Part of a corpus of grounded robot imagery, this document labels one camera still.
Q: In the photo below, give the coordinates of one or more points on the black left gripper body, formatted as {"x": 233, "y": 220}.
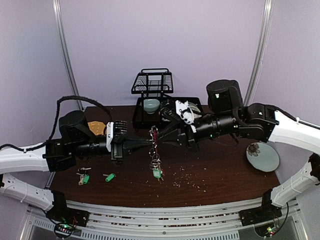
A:
{"x": 116, "y": 152}

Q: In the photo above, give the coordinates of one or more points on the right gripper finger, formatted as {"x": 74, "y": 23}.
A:
{"x": 175, "y": 129}
{"x": 168, "y": 141}

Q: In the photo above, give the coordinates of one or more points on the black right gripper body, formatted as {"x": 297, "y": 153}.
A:
{"x": 189, "y": 138}

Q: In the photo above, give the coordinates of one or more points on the green tagged single key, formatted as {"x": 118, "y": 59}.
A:
{"x": 109, "y": 177}

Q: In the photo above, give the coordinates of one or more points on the large keyring with red handle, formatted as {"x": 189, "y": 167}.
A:
{"x": 155, "y": 163}

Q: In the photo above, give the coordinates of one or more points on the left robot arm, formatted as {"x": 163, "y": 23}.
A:
{"x": 77, "y": 141}

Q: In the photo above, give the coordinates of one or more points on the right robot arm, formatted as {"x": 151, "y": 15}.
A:
{"x": 261, "y": 122}

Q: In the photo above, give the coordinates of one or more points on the yellow daisy plate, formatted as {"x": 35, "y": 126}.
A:
{"x": 196, "y": 111}

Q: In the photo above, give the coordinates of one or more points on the celadon green bowl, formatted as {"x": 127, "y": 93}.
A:
{"x": 150, "y": 105}

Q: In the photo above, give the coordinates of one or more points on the green tagged key bunch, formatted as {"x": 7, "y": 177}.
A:
{"x": 83, "y": 174}

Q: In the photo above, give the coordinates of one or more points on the light green flower plate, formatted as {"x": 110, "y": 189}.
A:
{"x": 262, "y": 157}

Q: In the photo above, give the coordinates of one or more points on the left base circuit board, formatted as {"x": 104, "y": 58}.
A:
{"x": 63, "y": 230}

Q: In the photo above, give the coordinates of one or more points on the base circuit board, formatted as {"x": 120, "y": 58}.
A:
{"x": 266, "y": 230}
{"x": 63, "y": 230}

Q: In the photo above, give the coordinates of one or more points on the right base circuit board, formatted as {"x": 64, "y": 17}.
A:
{"x": 266, "y": 230}

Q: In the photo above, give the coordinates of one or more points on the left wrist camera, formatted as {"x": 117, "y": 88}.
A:
{"x": 115, "y": 133}

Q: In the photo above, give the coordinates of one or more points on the black wire dish rack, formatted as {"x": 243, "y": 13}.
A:
{"x": 155, "y": 84}

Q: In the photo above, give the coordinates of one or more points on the aluminium front rail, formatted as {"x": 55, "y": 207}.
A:
{"x": 207, "y": 222}

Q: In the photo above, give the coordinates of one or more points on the right aluminium frame post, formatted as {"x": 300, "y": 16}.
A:
{"x": 260, "y": 51}

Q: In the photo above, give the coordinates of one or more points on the aluminium frame post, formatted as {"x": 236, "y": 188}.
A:
{"x": 64, "y": 48}
{"x": 260, "y": 51}

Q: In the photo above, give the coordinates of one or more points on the left aluminium frame post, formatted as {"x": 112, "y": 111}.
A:
{"x": 64, "y": 48}

